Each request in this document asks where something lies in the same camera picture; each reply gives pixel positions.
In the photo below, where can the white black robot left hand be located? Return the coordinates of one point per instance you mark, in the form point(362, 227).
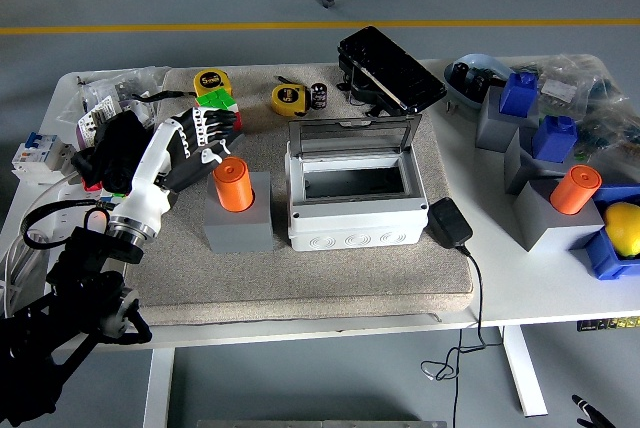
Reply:
point(150, 183)

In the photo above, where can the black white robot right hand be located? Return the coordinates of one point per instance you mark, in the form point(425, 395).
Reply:
point(592, 420)

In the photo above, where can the orange cylinder battery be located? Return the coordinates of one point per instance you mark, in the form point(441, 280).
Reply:
point(232, 185)
point(575, 190)

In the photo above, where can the white junction box with lid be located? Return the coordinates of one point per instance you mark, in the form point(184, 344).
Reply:
point(350, 233)

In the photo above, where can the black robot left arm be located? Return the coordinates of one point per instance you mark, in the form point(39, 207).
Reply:
point(85, 253)

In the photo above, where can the black cloth bundle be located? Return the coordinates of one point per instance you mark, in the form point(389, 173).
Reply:
point(115, 158)

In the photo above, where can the white table leg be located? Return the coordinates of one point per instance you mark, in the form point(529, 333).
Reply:
point(159, 388)
point(525, 373)

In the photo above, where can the white purple labelled packet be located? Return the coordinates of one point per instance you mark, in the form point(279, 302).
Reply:
point(90, 123)

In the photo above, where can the white power strip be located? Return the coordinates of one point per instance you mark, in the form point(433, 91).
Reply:
point(65, 193)

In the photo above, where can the black table control panel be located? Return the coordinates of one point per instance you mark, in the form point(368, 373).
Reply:
point(607, 324)

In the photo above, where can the grey block with round hole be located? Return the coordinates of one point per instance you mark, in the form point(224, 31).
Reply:
point(240, 233)

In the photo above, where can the clear plastic bag of parts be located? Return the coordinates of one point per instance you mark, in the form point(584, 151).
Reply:
point(100, 88)

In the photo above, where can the white circuit breaker blue lever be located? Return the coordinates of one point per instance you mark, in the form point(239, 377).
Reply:
point(35, 155)

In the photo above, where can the yellow tape measure black label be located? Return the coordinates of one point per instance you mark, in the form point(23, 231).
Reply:
point(210, 80)

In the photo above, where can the blue plastic bin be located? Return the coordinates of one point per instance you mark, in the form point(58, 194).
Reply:
point(605, 258)

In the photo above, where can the grey-brown mat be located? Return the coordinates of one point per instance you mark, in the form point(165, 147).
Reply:
point(300, 278)

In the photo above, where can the black cylindrical capacitor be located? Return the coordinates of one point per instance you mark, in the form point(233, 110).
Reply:
point(319, 96)

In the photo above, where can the yellow lemon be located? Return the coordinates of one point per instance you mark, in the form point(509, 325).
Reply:
point(625, 228)

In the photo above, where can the grey block holder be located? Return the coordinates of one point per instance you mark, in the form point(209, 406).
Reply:
point(545, 228)
point(517, 168)
point(495, 133)

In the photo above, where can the black power adapter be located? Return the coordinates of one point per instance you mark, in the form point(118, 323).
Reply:
point(450, 223)

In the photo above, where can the glossy black case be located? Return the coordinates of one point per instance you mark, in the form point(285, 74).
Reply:
point(395, 73)

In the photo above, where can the blue plastic block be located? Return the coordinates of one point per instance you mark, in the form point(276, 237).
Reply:
point(552, 140)
point(520, 95)

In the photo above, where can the clear bags of components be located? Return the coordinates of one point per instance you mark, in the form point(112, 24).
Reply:
point(600, 98)

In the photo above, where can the black electronic component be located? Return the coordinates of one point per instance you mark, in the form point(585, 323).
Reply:
point(461, 74)
point(478, 84)

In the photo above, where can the light blue bowl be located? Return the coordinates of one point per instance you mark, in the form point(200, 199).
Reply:
point(492, 65)

